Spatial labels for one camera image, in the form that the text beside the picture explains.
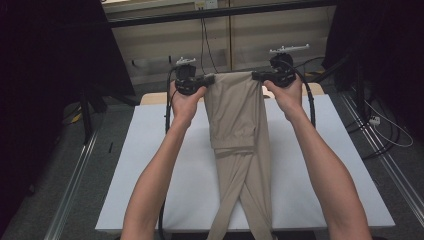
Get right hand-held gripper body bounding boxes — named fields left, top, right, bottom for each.
left=268, top=43, right=311, bottom=89

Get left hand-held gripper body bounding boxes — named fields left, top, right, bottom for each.
left=173, top=56, right=207, bottom=96

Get beige pants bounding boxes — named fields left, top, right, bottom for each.
left=203, top=71, right=278, bottom=240

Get person's left hand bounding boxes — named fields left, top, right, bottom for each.
left=168, top=80, right=208, bottom=129

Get person's right hand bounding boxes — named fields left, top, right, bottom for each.
left=263, top=76, right=305, bottom=123

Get light wooden table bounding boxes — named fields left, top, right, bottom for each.
left=139, top=82, right=325, bottom=106

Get black horizontal bar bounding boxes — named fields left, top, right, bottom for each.
left=106, top=0, right=338, bottom=28

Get black metal stand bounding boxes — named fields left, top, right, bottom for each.
left=313, top=53, right=369, bottom=125
left=77, top=88, right=141, bottom=145

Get white table mat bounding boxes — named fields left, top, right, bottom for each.
left=94, top=94, right=396, bottom=233

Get dark curtain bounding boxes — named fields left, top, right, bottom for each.
left=321, top=0, right=424, bottom=138
left=0, top=0, right=136, bottom=231

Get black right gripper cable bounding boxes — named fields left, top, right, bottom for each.
left=282, top=59, right=317, bottom=129

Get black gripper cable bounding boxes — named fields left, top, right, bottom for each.
left=282, top=59, right=317, bottom=129
left=157, top=65, right=179, bottom=240

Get black socket cable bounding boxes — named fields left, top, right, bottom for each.
left=199, top=9, right=206, bottom=75
left=202, top=16, right=220, bottom=74

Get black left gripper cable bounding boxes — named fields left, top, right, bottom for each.
left=157, top=65, right=179, bottom=240

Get white wall socket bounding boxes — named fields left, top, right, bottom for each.
left=194, top=0, right=219, bottom=10

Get black floor cables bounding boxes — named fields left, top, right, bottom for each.
left=344, top=111, right=403, bottom=162

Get white floor cable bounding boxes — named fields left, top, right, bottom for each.
left=364, top=99, right=415, bottom=149

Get metal floor rail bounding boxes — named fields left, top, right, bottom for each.
left=339, top=92, right=424, bottom=219
left=43, top=129, right=100, bottom=240

